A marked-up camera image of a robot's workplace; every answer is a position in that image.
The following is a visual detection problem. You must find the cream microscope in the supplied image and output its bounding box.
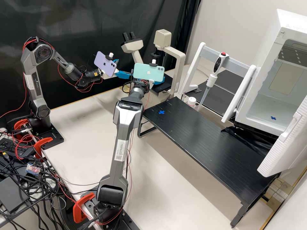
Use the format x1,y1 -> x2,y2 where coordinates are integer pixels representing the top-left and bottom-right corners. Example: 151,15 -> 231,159
121,29 -> 186,98

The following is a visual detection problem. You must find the pipette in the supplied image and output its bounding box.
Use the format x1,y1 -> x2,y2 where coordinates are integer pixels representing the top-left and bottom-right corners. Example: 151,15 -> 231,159
197,51 -> 230,111

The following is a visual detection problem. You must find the long black platform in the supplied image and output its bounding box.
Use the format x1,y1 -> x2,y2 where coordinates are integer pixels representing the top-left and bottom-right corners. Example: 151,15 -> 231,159
137,97 -> 281,228

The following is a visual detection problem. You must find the white pipette stand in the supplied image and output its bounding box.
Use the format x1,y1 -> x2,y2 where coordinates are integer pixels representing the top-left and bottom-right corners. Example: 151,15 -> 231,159
178,42 -> 257,123

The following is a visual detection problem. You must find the red clamp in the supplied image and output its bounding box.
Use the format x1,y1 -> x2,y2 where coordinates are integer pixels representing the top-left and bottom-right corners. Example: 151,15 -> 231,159
34,137 -> 54,159
14,119 -> 30,136
73,191 -> 96,224

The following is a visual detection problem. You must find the white incubator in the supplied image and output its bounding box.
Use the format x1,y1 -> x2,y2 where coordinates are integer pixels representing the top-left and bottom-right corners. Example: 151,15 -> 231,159
235,8 -> 307,138

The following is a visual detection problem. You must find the small circuit board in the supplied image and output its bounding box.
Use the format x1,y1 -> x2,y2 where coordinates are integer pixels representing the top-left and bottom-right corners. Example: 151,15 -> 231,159
26,163 -> 42,174

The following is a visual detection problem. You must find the incubator door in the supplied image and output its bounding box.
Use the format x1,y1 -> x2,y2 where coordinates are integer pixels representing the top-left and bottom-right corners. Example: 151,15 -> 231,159
257,98 -> 307,178

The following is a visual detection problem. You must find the black box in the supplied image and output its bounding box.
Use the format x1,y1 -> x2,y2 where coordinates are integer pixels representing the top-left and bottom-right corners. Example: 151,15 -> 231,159
0,177 -> 30,214

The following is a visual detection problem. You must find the left wrist camera phone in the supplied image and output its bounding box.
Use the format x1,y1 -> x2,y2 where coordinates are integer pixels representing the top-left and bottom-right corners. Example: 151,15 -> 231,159
93,51 -> 120,78

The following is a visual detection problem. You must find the wrist camera phone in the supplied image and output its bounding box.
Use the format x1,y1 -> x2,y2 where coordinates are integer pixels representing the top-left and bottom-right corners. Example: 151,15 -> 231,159
93,51 -> 120,78
132,60 -> 166,85

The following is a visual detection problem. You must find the right wrist camera phone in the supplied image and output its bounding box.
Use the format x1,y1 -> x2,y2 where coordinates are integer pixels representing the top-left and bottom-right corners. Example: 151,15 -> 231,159
132,60 -> 166,85

